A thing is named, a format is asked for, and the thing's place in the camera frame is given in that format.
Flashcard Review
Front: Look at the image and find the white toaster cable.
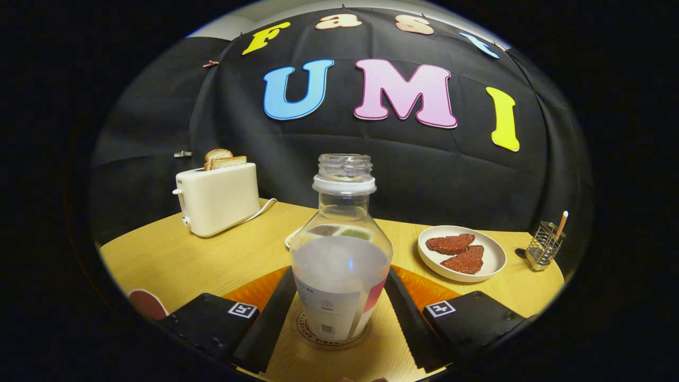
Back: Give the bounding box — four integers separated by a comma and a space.
233, 198, 278, 226

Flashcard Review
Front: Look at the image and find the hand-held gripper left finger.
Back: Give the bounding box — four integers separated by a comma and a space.
159, 265, 298, 375

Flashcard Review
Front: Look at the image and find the round cork coaster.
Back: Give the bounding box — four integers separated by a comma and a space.
295, 308, 372, 348

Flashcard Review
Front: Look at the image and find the white divided dish with grains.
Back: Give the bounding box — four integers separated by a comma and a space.
285, 224, 372, 249

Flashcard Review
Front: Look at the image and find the white round plate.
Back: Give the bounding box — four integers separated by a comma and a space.
417, 225, 507, 282

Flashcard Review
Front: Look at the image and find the red meat patty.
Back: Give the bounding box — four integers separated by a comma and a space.
425, 233, 476, 255
440, 245, 484, 275

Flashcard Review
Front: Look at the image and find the toast slice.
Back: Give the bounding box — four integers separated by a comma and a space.
205, 149, 234, 170
210, 155, 248, 170

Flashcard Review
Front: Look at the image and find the cream cup wooden handle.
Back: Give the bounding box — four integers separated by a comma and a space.
128, 289, 169, 321

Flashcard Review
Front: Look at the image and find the wire utensil holder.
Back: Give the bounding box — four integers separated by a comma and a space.
525, 221, 566, 272

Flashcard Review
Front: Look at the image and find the wooden table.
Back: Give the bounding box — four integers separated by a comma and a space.
100, 199, 565, 382

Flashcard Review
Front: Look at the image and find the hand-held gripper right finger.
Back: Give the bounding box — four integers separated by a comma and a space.
383, 265, 537, 373

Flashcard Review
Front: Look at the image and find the cream toaster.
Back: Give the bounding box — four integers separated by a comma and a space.
172, 162, 262, 238

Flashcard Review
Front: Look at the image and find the black backdrop cloth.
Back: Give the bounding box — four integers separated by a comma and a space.
88, 6, 594, 266

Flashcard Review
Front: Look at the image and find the clear juice bottle white label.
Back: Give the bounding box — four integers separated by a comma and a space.
290, 153, 394, 341

